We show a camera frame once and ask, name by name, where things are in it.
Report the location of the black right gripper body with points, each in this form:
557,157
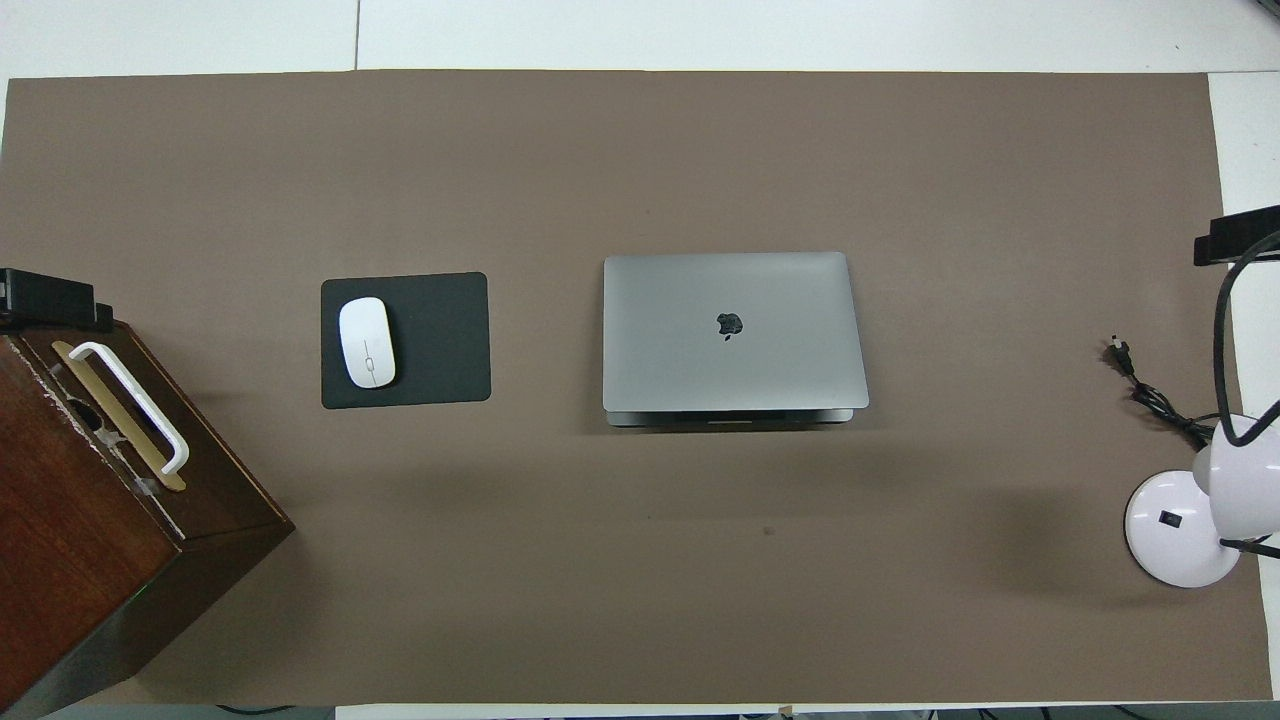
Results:
1245,235

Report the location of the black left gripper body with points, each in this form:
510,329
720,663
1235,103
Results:
45,298

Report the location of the grey laptop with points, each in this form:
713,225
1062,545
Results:
730,370

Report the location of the brown wooden box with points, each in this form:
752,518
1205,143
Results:
80,540

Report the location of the white desk lamp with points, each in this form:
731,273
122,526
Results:
1170,540

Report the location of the white computer mouse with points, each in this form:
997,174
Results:
367,340

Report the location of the black mouse pad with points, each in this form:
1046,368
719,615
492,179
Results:
440,340

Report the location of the brown table mat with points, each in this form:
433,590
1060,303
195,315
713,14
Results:
600,550

